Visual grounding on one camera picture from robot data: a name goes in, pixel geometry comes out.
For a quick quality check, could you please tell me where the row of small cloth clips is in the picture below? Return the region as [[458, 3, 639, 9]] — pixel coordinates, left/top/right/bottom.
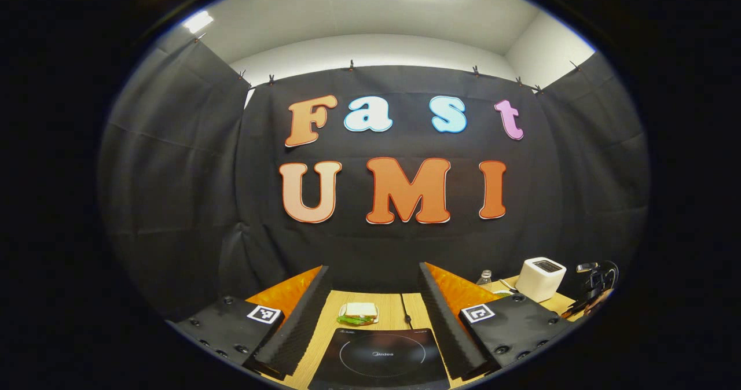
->
[[194, 31, 582, 95]]

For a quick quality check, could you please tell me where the sandwich with lettuce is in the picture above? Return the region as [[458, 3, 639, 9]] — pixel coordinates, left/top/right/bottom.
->
[[338, 303, 379, 325]]

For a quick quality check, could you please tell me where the small ceiling light panel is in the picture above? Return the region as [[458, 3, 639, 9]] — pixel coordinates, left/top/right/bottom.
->
[[183, 10, 215, 34]]

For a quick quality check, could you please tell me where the black induction cooktop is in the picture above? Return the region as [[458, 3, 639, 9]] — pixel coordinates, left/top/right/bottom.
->
[[308, 328, 451, 390]]

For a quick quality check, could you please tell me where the white toaster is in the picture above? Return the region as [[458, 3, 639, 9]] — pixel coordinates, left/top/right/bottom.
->
[[515, 257, 567, 303]]

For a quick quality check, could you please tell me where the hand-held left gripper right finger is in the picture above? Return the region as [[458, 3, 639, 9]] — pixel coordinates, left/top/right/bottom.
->
[[418, 263, 579, 381]]

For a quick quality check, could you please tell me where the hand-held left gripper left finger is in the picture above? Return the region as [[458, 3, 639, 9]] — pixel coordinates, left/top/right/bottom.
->
[[167, 266, 329, 381]]

